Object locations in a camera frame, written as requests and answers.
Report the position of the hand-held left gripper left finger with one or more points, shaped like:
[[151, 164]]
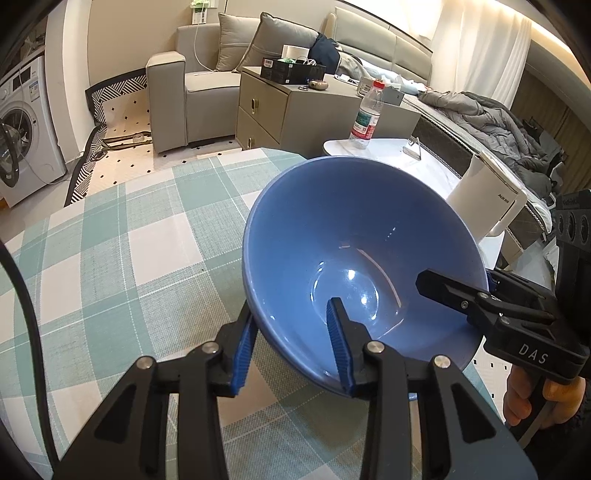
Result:
[[244, 355]]

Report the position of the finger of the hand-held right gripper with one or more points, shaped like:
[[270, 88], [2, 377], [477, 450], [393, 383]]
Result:
[[521, 288], [452, 290]]

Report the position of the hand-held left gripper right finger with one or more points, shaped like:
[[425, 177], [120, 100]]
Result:
[[339, 350]]

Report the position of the blue bowl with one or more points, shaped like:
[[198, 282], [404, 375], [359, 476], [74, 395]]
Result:
[[351, 221]]

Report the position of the person's right forearm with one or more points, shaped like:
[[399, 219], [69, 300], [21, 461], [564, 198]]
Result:
[[568, 452]]

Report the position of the person's right hand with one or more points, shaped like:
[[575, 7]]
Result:
[[517, 397]]

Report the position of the white electric kettle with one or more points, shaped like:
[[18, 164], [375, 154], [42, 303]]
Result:
[[480, 198]]

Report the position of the clear sign holder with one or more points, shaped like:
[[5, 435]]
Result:
[[412, 150]]

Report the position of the white coffee table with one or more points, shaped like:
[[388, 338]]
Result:
[[392, 154]]

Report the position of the grey padded jacket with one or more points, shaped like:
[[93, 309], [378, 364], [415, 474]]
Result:
[[485, 120]]

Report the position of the plastic water bottle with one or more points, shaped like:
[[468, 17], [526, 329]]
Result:
[[367, 115]]

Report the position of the white curtain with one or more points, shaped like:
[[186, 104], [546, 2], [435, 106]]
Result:
[[475, 46]]

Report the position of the grey side cabinet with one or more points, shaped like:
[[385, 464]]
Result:
[[268, 106]]

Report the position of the patterned cushions on floor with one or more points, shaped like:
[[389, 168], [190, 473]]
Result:
[[129, 124]]

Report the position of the dark blue garment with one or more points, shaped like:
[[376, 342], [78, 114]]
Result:
[[325, 53]]

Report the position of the black box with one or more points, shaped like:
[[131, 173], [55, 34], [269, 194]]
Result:
[[291, 71]]

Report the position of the grey sofa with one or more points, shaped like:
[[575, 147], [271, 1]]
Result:
[[166, 92]]

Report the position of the white box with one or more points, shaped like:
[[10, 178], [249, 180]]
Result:
[[295, 51]]

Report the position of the white washing machine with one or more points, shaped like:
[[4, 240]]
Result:
[[37, 138]]

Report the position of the grey cushion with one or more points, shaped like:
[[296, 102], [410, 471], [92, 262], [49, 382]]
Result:
[[231, 41], [277, 37]]

